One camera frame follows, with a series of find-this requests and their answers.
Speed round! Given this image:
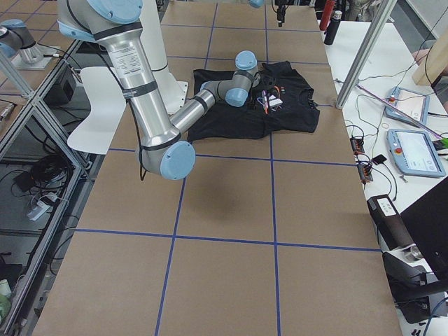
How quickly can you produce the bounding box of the black graphic t-shirt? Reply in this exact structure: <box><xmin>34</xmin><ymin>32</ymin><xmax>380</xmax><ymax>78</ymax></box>
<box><xmin>188</xmin><ymin>61</ymin><xmax>320</xmax><ymax>142</ymax></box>

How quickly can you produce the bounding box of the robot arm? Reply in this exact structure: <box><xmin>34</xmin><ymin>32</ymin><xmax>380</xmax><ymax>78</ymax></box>
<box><xmin>57</xmin><ymin>0</ymin><xmax>259</xmax><ymax>180</ymax></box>

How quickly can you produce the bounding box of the white plastic chair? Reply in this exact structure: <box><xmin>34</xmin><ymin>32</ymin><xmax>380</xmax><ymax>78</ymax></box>
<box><xmin>67</xmin><ymin>66</ymin><xmax>126</xmax><ymax>155</ymax></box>

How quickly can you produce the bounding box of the black water bottle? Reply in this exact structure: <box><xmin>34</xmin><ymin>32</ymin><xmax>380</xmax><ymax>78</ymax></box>
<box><xmin>323</xmin><ymin>10</ymin><xmax>342</xmax><ymax>46</ymax></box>

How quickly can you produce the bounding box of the red bottle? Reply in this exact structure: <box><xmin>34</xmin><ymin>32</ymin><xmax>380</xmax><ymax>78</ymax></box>
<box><xmin>319</xmin><ymin>0</ymin><xmax>335</xmax><ymax>32</ymax></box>

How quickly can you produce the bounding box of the near teach pendant tablet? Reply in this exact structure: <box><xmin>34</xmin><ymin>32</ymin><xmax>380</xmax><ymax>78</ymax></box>
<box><xmin>386</xmin><ymin>129</ymin><xmax>446</xmax><ymax>178</ymax></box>

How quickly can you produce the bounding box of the teach pendant tablet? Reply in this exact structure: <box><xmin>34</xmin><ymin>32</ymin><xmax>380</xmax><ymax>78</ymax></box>
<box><xmin>386</xmin><ymin>129</ymin><xmax>446</xmax><ymax>178</ymax></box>
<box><xmin>388</xmin><ymin>87</ymin><xmax>430</xmax><ymax>125</ymax></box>

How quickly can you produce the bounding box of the far teach pendant tablet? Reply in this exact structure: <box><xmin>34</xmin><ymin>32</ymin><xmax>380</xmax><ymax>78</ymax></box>
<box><xmin>388</xmin><ymin>87</ymin><xmax>430</xmax><ymax>125</ymax></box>

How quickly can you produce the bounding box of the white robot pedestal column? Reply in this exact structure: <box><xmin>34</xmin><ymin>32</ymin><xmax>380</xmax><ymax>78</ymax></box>
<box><xmin>140</xmin><ymin>0</ymin><xmax>188</xmax><ymax>115</ymax></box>

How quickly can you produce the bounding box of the aluminium frame post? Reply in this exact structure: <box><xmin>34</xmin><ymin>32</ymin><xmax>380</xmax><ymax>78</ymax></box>
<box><xmin>335</xmin><ymin>0</ymin><xmax>397</xmax><ymax>109</ymax></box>

